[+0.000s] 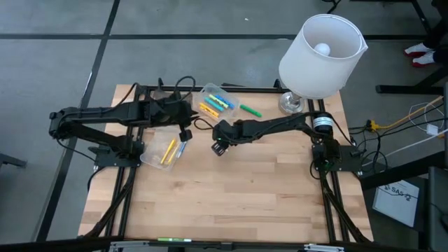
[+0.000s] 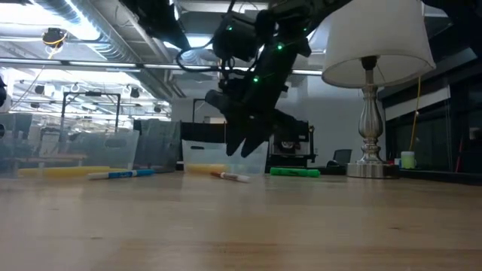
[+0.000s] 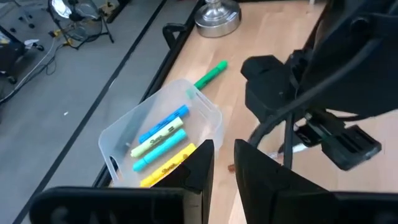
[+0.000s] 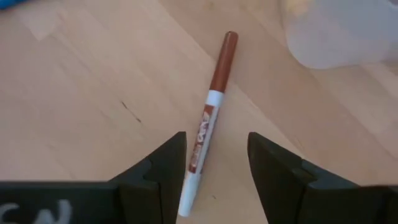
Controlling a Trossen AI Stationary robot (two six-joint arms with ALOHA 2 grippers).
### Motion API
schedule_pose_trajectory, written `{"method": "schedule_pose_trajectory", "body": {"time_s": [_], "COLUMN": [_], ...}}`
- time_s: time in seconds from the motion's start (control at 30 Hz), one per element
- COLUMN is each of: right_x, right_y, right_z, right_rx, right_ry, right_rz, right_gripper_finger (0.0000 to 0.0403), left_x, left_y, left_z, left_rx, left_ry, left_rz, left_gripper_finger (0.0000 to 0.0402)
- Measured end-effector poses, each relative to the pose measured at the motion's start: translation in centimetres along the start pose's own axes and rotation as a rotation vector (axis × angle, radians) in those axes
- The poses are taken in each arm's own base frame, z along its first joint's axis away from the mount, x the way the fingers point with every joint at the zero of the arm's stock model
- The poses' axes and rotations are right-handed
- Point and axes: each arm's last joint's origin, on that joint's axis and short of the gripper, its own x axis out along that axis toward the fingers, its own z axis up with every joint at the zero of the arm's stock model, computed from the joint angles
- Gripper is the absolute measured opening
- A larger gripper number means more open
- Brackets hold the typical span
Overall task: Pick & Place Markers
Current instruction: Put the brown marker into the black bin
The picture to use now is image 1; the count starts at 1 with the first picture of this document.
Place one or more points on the white power adapter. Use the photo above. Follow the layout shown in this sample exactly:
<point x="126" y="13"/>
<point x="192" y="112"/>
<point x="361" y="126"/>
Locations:
<point x="432" y="129"/>

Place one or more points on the silver lamp white shade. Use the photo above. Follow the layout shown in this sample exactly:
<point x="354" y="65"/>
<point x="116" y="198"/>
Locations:
<point x="315" y="70"/>

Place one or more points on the green label strip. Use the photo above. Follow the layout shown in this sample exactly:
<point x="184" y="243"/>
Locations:
<point x="175" y="239"/>

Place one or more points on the person's shoe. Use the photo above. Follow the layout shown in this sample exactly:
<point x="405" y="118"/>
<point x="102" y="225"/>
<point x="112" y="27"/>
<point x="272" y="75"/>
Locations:
<point x="423" y="60"/>
<point x="418" y="49"/>

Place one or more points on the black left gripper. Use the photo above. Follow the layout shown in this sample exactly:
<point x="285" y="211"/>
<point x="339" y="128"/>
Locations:
<point x="171" y="112"/>

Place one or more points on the black camera box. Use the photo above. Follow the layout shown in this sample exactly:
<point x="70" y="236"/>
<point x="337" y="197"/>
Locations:
<point x="226" y="246"/>

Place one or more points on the black aluminium rig frame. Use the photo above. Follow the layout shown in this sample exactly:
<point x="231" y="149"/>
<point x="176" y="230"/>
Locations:
<point x="259" y="89"/>

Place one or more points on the black desk frame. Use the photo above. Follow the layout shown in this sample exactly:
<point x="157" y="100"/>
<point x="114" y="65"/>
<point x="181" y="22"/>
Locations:
<point x="402" y="89"/>

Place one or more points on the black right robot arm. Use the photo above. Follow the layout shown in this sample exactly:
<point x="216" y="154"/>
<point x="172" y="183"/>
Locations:
<point x="280" y="123"/>

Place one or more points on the blue highlighter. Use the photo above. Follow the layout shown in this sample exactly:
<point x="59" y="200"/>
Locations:
<point x="224" y="101"/>

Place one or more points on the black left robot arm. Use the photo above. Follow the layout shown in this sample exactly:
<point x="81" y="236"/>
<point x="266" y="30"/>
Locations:
<point x="105" y="111"/>

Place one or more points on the clear shallow plastic bin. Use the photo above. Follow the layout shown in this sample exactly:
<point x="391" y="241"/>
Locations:
<point x="154" y="154"/>

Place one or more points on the green highlighter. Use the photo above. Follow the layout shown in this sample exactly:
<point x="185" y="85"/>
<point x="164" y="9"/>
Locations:
<point x="250" y="110"/>

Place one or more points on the silver aluminium bracket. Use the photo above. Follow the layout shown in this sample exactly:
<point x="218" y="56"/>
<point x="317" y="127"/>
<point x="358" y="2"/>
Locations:
<point x="129" y="245"/>
<point x="322" y="248"/>

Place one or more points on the teal highlighter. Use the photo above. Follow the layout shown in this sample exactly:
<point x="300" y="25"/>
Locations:
<point x="213" y="104"/>

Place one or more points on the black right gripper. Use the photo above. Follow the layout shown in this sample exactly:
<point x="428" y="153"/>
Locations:
<point x="227" y="131"/>

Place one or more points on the white paper sheet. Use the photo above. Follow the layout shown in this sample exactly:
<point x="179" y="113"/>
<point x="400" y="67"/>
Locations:
<point x="395" y="203"/>

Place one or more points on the light blue Expo marker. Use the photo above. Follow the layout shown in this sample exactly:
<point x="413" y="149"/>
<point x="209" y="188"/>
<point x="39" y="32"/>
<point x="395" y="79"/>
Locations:
<point x="181" y="150"/>

